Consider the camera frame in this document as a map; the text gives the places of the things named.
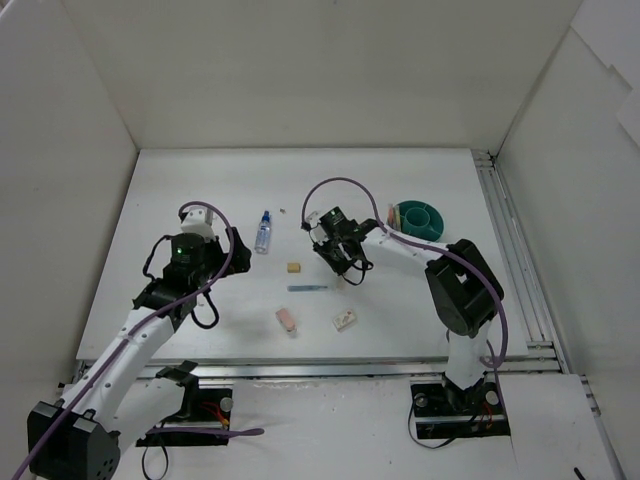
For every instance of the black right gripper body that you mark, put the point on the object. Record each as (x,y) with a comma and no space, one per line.
(333,248)

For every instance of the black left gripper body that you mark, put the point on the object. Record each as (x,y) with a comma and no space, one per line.
(220,255)

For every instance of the orange yellow highlighter pack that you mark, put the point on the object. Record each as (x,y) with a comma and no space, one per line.
(394,218)

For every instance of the blue green ruler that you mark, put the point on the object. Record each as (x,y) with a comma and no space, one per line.
(306,288)

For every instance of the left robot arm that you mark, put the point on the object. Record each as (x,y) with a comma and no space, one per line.
(84,433)

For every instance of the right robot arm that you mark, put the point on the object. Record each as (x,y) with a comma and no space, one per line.
(461,286)

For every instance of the small clear blue bottle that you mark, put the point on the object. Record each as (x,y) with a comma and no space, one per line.
(263,234)

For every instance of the white patterned eraser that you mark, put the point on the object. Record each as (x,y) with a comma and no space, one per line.
(344,320)

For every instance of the teal round desk organizer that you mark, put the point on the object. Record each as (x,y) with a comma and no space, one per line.
(420,220)

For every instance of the pink eraser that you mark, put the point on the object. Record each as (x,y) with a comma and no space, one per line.
(286,320)

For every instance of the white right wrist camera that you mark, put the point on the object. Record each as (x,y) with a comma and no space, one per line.
(310,225)

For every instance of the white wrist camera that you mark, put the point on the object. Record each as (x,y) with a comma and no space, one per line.
(198,220)
(310,225)

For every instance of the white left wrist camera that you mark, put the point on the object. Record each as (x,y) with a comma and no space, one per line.
(198,220)

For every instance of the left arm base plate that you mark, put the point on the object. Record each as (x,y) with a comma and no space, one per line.
(211,408)

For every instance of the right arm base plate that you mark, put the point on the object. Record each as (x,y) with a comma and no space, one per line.
(440,415)

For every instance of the aluminium frame rail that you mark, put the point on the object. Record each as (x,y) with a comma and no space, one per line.
(545,352)

